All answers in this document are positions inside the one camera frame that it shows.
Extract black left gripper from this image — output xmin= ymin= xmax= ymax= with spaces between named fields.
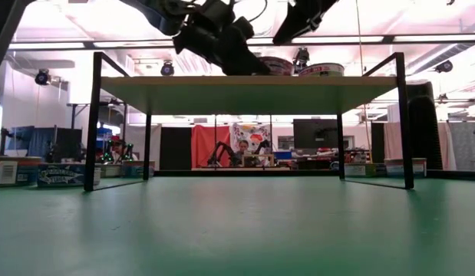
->
xmin=171 ymin=14 xmax=272 ymax=77

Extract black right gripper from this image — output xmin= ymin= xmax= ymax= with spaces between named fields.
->
xmin=273 ymin=0 xmax=340 ymax=46

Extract red-label silver-lid can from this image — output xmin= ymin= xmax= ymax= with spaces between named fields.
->
xmin=259 ymin=56 xmax=295 ymax=77

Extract blue-label silver-lid can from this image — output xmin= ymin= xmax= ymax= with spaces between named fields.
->
xmin=37 ymin=163 xmax=102 ymax=189

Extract white colourful painted cloth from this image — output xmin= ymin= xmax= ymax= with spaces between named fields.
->
xmin=229 ymin=123 xmax=272 ymax=154

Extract person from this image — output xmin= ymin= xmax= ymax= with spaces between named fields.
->
xmin=233 ymin=139 xmax=257 ymax=166

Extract red hanging cloth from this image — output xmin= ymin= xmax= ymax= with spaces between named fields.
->
xmin=190 ymin=124 xmax=233 ymax=169

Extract black monitor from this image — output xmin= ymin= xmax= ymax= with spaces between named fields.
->
xmin=292 ymin=118 xmax=340 ymax=150

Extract black room divider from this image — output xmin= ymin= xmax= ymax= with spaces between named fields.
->
xmin=159 ymin=126 xmax=193 ymax=171

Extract black device green lights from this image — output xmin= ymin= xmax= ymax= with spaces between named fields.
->
xmin=98 ymin=137 xmax=134 ymax=164

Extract black corrugated column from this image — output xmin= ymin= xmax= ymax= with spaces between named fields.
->
xmin=407 ymin=80 xmax=444 ymax=171

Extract green table mat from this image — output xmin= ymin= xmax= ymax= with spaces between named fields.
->
xmin=0 ymin=174 xmax=475 ymax=276

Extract grey curtain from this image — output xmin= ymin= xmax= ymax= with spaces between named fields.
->
xmin=438 ymin=121 xmax=475 ymax=172

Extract blue room divider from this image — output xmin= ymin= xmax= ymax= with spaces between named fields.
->
xmin=6 ymin=126 xmax=56 ymax=158

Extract black table frame rails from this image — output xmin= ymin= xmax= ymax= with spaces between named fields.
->
xmin=152 ymin=168 xmax=475 ymax=181

